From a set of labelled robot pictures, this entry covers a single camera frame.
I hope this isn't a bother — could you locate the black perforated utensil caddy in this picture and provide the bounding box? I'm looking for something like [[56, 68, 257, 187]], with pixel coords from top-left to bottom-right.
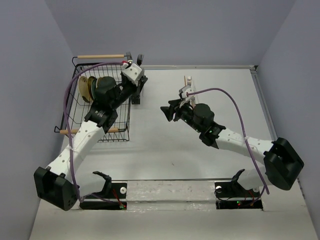
[[131, 73, 142, 105]]

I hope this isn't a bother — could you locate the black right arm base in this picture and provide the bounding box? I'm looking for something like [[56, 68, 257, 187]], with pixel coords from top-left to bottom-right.
[[214, 181, 263, 210]]

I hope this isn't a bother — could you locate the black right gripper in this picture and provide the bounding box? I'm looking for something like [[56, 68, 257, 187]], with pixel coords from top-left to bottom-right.
[[160, 98, 202, 133]]

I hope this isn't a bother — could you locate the all silver fork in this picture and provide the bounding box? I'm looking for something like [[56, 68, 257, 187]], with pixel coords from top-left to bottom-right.
[[125, 51, 133, 62]]

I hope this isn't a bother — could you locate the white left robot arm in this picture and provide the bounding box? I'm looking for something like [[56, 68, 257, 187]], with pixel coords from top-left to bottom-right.
[[33, 75, 148, 211]]

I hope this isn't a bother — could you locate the silver fork black riveted handle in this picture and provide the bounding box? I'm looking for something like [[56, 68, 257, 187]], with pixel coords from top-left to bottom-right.
[[186, 76, 193, 87]]

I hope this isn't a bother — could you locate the plain cream plate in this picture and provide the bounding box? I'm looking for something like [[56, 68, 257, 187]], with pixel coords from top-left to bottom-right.
[[96, 76, 108, 88]]

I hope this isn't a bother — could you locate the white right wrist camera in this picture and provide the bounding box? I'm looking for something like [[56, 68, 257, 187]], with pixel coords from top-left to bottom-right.
[[179, 85, 193, 106]]

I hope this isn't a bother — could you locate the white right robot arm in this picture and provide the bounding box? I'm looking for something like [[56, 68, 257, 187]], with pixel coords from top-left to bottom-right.
[[160, 99, 305, 196]]

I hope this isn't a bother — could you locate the yellow brown plate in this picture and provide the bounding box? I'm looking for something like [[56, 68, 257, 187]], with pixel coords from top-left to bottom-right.
[[88, 76, 97, 100]]

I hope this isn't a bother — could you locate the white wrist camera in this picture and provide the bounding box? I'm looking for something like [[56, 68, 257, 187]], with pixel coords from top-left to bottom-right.
[[179, 85, 193, 106], [121, 62, 145, 87]]

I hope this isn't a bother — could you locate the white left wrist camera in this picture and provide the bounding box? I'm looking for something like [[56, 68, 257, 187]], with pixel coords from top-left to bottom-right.
[[121, 62, 145, 87]]

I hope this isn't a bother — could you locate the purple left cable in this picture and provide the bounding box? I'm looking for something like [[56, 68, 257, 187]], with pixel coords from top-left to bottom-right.
[[63, 59, 128, 204]]

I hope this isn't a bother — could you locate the black wire dish rack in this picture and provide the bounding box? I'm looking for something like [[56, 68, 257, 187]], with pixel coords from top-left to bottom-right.
[[66, 53, 131, 143]]

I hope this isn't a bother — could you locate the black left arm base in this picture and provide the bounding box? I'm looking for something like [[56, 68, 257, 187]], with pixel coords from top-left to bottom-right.
[[79, 181, 128, 211]]

